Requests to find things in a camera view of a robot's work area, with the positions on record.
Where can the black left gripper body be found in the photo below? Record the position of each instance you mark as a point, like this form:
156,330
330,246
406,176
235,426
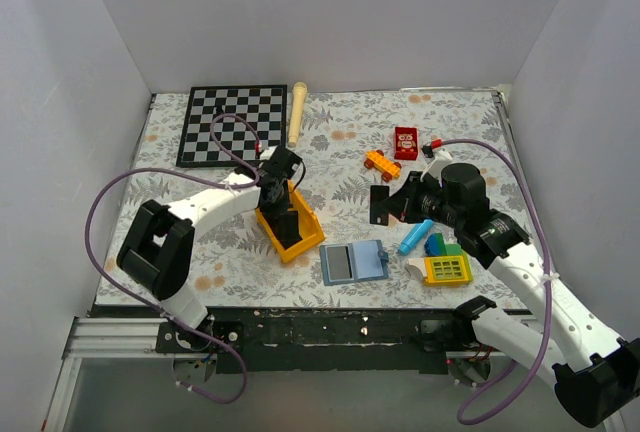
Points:
281,203

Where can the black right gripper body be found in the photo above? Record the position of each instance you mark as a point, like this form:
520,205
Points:
428,203

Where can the yellow plastic bin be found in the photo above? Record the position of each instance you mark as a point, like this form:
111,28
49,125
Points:
309,227

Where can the black VIP card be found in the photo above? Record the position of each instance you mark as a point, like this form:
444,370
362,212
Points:
338,263

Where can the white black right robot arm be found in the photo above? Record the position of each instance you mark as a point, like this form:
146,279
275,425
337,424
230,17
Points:
594,371

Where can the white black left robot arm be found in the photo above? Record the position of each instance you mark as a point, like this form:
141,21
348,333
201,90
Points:
156,252

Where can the floral patterned table mat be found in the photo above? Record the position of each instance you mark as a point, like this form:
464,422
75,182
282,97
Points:
235,265

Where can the cyan plastic marker tube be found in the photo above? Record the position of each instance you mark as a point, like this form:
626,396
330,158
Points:
416,234

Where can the orange toy car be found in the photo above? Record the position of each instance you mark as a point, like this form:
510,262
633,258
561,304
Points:
389,170

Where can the blue toy brick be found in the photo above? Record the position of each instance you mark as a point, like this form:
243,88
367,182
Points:
435,245

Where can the green toy brick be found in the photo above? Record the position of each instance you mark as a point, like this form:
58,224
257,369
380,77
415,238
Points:
452,249

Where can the white curved toy piece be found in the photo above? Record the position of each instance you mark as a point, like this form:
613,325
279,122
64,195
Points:
417,268

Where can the red owl toy block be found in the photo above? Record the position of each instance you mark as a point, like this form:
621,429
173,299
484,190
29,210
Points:
405,143

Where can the black white chessboard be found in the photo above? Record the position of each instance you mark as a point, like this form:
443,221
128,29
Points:
240,118

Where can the cream wooden pestle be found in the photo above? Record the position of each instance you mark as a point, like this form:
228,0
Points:
299,94

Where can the yellow toy window brick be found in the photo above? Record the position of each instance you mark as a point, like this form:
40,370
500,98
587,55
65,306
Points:
447,271

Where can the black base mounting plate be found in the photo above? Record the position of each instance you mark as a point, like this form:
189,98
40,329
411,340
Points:
228,360

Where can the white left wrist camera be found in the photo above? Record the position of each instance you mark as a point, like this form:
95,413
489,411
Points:
266,154

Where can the aluminium frame rail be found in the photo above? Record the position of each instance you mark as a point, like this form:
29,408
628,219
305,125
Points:
120,337

